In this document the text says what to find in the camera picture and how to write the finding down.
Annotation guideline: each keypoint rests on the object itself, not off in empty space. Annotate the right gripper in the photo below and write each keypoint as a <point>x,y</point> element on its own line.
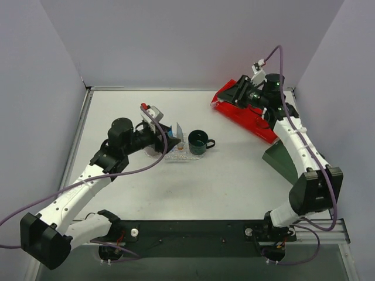
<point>241,90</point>

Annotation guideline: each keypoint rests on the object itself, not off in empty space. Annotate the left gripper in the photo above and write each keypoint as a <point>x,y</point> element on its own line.
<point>161,139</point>

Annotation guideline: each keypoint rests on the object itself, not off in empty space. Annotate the white orange-capped toothpaste tube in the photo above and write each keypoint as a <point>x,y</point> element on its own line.
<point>179,133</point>

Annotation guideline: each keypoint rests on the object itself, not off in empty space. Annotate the blue toothpaste tube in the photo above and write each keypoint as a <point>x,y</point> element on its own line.
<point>170,132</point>

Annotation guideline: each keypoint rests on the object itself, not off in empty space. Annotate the dark green mug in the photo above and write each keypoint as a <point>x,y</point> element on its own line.
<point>199,142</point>

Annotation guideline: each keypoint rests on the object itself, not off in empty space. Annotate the purple cup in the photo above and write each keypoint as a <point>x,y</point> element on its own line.
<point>149,151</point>

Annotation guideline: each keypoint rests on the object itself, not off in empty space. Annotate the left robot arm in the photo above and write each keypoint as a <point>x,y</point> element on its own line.
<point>48,236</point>

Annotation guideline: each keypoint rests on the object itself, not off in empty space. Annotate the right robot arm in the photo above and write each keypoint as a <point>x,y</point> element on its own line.
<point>318,185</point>

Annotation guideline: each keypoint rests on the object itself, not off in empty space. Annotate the clear textured plastic tray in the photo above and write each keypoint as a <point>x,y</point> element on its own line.
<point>180,153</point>

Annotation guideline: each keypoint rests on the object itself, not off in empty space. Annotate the red divided bin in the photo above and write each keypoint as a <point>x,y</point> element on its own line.
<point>248,118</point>

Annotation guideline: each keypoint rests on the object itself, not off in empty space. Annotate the green bin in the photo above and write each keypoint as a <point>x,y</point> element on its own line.
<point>279,159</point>

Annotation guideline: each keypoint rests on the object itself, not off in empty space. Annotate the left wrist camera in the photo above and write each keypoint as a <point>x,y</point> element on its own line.
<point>156,114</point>

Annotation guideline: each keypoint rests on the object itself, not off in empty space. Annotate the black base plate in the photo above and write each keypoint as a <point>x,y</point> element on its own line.
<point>197,238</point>

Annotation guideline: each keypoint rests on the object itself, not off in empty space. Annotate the aluminium rail frame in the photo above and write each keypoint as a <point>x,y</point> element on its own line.
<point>322,231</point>

